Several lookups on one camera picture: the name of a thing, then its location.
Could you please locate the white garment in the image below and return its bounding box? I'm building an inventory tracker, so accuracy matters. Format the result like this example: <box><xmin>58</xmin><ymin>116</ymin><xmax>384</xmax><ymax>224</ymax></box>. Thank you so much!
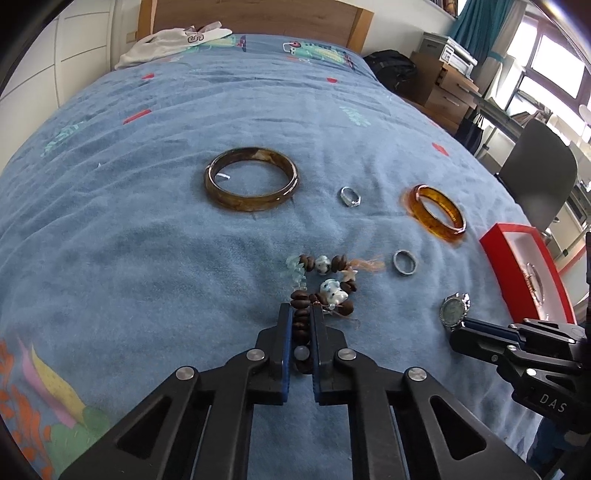
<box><xmin>114</xmin><ymin>21</ymin><xmax>234</xmax><ymax>71</ymax></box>

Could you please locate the white printer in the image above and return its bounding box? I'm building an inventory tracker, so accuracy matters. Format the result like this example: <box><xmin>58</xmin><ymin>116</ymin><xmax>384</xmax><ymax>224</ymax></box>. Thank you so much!
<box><xmin>419</xmin><ymin>32</ymin><xmax>478</xmax><ymax>77</ymax></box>

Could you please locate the black backpack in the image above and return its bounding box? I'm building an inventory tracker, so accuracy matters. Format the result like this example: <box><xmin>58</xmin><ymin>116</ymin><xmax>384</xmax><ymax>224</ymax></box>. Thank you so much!
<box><xmin>363</xmin><ymin>50</ymin><xmax>417</xmax><ymax>93</ymax></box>

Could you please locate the silver wristwatch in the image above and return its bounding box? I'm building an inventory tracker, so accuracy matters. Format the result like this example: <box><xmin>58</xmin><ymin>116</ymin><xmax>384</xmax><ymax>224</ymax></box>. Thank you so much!
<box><xmin>438</xmin><ymin>292</ymin><xmax>472</xmax><ymax>329</ymax></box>

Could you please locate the wooden headboard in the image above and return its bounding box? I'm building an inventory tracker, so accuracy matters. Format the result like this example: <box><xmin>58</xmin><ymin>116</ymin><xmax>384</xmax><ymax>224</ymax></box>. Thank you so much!
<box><xmin>139</xmin><ymin>0</ymin><xmax>375</xmax><ymax>51</ymax></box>

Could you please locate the amber bangle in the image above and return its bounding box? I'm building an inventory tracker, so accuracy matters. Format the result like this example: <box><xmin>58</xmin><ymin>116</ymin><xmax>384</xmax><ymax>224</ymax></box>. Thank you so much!
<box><xmin>403</xmin><ymin>184</ymin><xmax>467</xmax><ymax>246</ymax></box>

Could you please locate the silver band ring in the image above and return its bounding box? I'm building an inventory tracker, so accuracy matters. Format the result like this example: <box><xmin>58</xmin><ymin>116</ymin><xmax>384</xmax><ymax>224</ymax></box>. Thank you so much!
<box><xmin>393</xmin><ymin>250</ymin><xmax>417</xmax><ymax>277</ymax></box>

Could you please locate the thin silver bangle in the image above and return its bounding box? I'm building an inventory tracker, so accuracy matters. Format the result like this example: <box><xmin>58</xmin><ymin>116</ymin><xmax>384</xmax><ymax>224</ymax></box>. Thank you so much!
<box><xmin>524</xmin><ymin>261</ymin><xmax>548</xmax><ymax>305</ymax></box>

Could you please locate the grey chair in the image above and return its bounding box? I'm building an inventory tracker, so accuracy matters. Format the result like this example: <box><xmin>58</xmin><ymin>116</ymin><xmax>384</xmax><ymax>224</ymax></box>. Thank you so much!
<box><xmin>495</xmin><ymin>119</ymin><xmax>579</xmax><ymax>236</ymax></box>

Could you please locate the red cardboard box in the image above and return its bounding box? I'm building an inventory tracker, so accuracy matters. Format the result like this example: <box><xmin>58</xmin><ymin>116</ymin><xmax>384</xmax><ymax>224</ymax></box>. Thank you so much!
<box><xmin>479</xmin><ymin>223</ymin><xmax>578</xmax><ymax>324</ymax></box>

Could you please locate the wooden drawer cabinet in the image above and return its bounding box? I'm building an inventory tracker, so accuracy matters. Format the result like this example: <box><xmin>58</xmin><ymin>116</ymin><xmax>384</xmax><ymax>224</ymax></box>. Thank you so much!
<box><xmin>409</xmin><ymin>51</ymin><xmax>481</xmax><ymax>134</ymax></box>

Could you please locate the teal curtain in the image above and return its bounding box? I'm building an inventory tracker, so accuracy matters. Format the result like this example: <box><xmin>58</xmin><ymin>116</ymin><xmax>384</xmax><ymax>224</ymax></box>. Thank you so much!
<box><xmin>448</xmin><ymin>0</ymin><xmax>525</xmax><ymax>61</ymax></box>

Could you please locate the brown beaded bracelet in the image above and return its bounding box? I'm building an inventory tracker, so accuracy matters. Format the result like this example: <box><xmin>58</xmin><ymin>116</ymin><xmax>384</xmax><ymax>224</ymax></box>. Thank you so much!
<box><xmin>281</xmin><ymin>253</ymin><xmax>386</xmax><ymax>376</ymax></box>

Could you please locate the dark brown bangle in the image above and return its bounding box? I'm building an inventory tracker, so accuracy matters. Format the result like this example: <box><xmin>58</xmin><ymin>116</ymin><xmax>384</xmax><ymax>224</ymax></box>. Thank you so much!
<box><xmin>204</xmin><ymin>147</ymin><xmax>300</xmax><ymax>213</ymax></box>

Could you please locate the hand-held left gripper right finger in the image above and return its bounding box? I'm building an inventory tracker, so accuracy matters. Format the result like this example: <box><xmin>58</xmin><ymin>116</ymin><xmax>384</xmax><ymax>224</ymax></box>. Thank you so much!
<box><xmin>309</xmin><ymin>305</ymin><xmax>541</xmax><ymax>480</ymax></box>

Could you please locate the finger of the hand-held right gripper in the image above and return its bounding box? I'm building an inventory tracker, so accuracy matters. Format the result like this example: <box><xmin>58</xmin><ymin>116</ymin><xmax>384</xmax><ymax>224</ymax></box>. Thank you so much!
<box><xmin>462</xmin><ymin>318</ymin><xmax>587</xmax><ymax>344</ymax></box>
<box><xmin>450</xmin><ymin>327</ymin><xmax>583</xmax><ymax>370</ymax></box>

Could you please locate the grey desk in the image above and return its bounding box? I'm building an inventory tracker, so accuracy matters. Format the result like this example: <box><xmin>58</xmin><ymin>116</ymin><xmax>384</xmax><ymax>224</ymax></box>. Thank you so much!
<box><xmin>475</xmin><ymin>95</ymin><xmax>591</xmax><ymax>153</ymax></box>

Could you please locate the dark blue bag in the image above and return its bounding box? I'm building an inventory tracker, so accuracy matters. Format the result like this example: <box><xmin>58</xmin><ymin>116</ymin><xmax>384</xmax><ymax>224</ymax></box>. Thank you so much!
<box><xmin>455</xmin><ymin>111</ymin><xmax>485</xmax><ymax>155</ymax></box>

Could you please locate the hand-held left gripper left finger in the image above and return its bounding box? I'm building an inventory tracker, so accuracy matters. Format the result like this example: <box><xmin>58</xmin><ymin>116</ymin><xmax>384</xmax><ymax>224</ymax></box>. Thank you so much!
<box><xmin>59</xmin><ymin>302</ymin><xmax>295</xmax><ymax>480</ymax></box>

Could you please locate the window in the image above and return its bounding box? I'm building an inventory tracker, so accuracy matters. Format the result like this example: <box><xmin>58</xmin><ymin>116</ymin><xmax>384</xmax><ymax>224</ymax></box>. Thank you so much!
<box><xmin>503</xmin><ymin>0</ymin><xmax>591</xmax><ymax>153</ymax></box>

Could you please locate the white wardrobe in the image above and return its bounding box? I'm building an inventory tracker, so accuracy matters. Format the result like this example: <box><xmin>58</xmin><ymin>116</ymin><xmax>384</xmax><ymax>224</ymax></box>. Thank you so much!
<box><xmin>0</xmin><ymin>0</ymin><xmax>144</xmax><ymax>112</ymax></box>

